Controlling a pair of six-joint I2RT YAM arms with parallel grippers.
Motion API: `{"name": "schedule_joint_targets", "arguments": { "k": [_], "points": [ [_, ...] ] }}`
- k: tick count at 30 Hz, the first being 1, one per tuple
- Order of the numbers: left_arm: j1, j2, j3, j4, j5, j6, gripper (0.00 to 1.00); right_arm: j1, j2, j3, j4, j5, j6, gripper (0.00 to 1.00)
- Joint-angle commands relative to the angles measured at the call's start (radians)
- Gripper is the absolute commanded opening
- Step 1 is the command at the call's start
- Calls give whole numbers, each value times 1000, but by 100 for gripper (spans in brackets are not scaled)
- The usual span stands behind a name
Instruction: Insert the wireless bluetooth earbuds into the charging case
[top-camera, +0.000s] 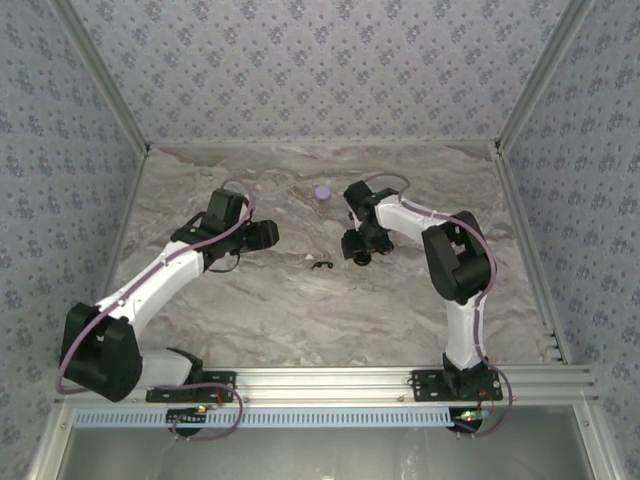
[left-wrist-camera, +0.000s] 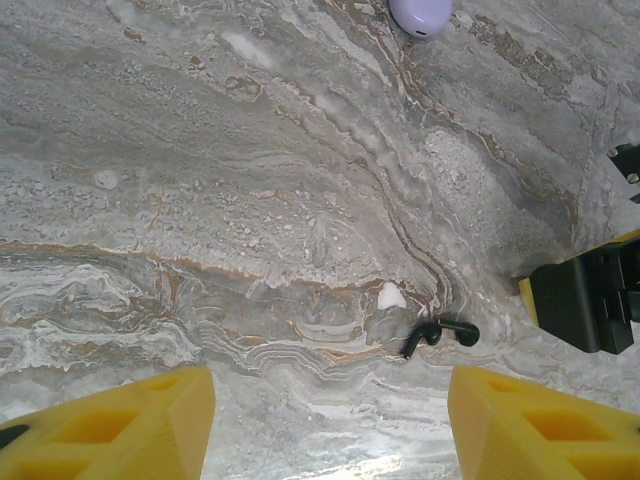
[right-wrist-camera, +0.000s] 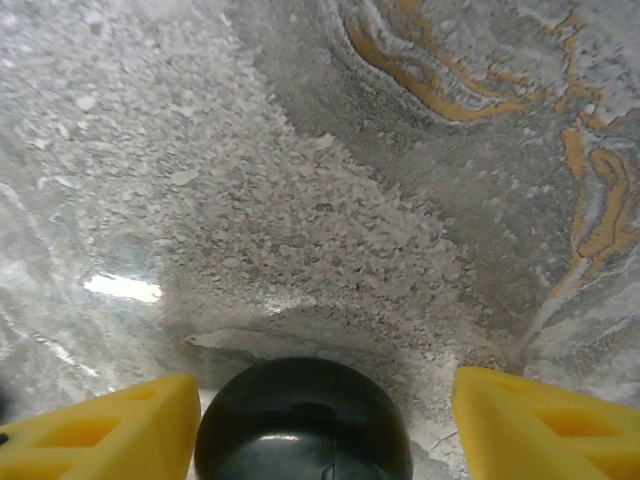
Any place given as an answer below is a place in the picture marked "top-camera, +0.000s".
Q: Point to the black earbud charging case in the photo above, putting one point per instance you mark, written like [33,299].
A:
[363,262]

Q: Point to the purple earbud charging case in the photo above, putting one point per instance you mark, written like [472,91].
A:
[323,192]

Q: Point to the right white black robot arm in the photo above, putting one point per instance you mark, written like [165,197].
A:
[460,260]

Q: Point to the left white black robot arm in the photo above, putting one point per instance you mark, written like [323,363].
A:
[150,280]

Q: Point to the right black circuit board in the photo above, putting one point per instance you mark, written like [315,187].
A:
[467,421]

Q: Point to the black circuit board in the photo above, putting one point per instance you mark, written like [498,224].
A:
[185,416]
[467,421]

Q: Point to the left black circuit board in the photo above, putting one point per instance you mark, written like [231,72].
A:
[185,416]

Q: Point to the grey metal panel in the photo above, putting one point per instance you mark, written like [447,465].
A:
[325,455]

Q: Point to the left aluminium side rail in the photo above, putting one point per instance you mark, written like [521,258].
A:
[131,200]

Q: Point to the aluminium side rail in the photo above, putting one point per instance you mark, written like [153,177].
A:
[515,200]
[131,200]

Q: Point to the aluminium rear rail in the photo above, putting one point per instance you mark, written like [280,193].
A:
[325,144]

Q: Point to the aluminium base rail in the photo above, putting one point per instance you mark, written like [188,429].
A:
[325,385]

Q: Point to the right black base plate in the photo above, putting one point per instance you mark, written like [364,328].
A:
[425,392]

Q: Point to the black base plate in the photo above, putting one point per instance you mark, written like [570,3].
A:
[200,398]
[425,392]

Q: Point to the right aluminium side rail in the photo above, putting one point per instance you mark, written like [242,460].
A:
[515,200]

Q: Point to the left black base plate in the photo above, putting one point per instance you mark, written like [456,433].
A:
[200,398]

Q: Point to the left aluminium corner post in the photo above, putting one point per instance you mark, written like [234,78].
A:
[104,75]

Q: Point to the aluminium corner post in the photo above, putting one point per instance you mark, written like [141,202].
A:
[540,75]
[104,75]

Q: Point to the right aluminium corner post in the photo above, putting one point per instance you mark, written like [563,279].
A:
[540,75]

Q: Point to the left aluminium frame leg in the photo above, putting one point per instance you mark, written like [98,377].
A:
[49,450]

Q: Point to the aluminium frame leg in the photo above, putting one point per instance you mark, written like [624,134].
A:
[49,450]
[599,450]

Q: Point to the right aluminium frame leg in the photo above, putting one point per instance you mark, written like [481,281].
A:
[599,450]

